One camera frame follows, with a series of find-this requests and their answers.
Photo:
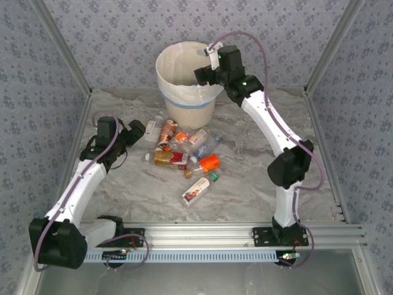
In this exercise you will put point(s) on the small orange label bottle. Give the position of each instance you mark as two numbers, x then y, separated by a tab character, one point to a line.
181	137

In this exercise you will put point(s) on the orange label amber cap bottle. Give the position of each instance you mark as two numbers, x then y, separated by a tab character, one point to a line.
210	163

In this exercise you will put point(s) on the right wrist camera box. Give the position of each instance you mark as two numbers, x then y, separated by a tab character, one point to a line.
214	53

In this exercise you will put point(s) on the small circuit board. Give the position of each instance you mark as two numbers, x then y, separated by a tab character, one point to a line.
112	255
285	256

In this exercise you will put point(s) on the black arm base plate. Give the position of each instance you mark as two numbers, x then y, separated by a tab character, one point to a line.
126	242
261	236

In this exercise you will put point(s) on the white bottle red picture label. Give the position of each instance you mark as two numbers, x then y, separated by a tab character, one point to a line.
196	189

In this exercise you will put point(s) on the cream plastic waste bin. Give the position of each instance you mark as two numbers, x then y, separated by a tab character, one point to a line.
190	116

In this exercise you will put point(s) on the translucent white bin liner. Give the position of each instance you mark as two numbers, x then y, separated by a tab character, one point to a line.
172	61

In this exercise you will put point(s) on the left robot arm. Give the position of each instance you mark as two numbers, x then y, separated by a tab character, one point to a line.
76	190

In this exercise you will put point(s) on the brown orange label bottle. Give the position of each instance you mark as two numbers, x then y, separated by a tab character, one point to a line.
168	130

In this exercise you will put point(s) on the aluminium frame leg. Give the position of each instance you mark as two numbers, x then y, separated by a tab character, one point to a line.
26	282
367	276

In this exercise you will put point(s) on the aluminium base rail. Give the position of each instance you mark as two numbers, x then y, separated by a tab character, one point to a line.
199	236

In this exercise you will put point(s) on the clear bottle white orange label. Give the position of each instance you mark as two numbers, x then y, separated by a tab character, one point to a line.
196	138

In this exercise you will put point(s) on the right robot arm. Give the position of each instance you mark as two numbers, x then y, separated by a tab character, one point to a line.
270	123

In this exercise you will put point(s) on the aluminium frame post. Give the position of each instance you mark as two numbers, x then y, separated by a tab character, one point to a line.
333	46
63	46

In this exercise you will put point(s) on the clear bottle pale blue label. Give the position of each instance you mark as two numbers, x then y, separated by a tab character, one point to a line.
204	150

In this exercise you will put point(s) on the yellow red label bottle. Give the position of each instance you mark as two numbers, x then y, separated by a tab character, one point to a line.
172	158

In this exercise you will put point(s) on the clear bottle white red-print label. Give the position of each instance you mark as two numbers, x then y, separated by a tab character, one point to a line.
151	130

